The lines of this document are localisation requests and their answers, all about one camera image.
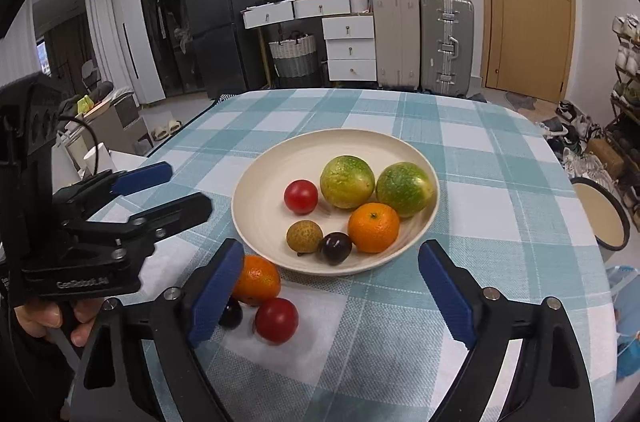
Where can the white drawer desk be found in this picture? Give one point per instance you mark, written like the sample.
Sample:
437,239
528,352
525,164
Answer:
344,32

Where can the brown longan front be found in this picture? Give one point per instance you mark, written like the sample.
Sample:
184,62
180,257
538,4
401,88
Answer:
303,237

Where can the person's left hand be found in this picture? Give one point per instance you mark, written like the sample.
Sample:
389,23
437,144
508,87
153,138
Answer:
38,317

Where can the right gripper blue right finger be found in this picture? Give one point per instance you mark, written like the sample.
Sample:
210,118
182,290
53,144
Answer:
454,291

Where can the beige hard suitcase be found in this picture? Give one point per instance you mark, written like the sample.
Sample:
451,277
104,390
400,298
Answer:
397,43

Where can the orange tangerine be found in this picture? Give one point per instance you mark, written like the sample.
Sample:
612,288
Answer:
373,227
259,281

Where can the black refrigerator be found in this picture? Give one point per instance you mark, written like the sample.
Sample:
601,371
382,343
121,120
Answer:
228,54

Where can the cream round plate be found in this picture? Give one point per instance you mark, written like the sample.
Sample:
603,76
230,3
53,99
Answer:
261,217

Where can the yellow-green guava fruit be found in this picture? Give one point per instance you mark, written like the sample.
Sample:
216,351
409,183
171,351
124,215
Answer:
347,182

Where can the red cherry tomato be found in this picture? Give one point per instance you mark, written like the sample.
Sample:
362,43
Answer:
276,320
301,196

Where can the woven laundry basket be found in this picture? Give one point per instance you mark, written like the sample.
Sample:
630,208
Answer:
295,61

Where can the dark plum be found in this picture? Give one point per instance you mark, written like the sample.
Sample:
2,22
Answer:
335,248
232,315

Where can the silver aluminium suitcase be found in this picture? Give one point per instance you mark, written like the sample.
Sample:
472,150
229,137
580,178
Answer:
447,36

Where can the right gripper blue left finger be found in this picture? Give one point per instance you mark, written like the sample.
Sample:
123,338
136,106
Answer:
209,289

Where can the red cherry tomato front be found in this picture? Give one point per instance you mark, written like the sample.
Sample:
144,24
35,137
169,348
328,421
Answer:
301,196

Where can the wooden shoe rack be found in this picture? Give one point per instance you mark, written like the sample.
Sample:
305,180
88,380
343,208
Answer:
623,131

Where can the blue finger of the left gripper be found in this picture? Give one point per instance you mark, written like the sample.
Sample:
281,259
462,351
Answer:
131,182
159,223

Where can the round stool black rim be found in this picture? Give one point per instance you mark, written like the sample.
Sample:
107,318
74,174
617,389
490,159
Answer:
605,214

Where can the green guava fruit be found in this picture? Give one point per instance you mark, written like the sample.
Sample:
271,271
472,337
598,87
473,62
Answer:
405,187

